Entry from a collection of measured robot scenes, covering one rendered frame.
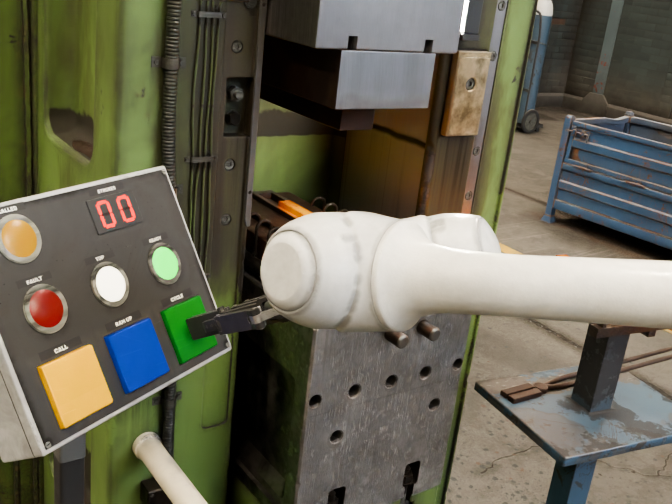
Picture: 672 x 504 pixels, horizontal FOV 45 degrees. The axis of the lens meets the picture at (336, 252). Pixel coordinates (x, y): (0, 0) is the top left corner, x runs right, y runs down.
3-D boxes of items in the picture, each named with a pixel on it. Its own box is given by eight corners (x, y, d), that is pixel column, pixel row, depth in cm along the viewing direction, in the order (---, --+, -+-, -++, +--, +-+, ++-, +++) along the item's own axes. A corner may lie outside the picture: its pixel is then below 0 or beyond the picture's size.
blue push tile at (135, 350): (171, 370, 104) (150, 316, 103) (129, 393, 98) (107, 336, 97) (161, 373, 105) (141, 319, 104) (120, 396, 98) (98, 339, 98)
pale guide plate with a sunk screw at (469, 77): (478, 135, 168) (492, 52, 162) (446, 136, 162) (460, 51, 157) (471, 133, 169) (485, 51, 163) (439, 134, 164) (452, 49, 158)
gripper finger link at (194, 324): (233, 329, 105) (230, 331, 104) (196, 338, 109) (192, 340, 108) (225, 307, 105) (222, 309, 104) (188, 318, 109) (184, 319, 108)
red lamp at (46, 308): (70, 327, 93) (70, 293, 91) (29, 334, 90) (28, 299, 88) (62, 317, 95) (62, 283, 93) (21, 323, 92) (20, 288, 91)
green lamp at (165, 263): (184, 280, 109) (186, 250, 108) (152, 284, 107) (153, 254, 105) (175, 271, 111) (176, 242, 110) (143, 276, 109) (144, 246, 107)
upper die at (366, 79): (428, 108, 141) (436, 53, 138) (335, 109, 130) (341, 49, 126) (300, 67, 172) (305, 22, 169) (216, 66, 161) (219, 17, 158)
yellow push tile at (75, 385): (114, 401, 95) (92, 343, 95) (65, 429, 89) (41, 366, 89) (105, 403, 96) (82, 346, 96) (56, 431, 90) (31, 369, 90)
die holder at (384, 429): (441, 484, 172) (477, 294, 157) (291, 540, 151) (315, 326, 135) (302, 367, 214) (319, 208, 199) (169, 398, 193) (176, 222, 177)
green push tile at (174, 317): (219, 344, 112) (200, 294, 112) (183, 363, 106) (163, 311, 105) (209, 346, 113) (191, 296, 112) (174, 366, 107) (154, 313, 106)
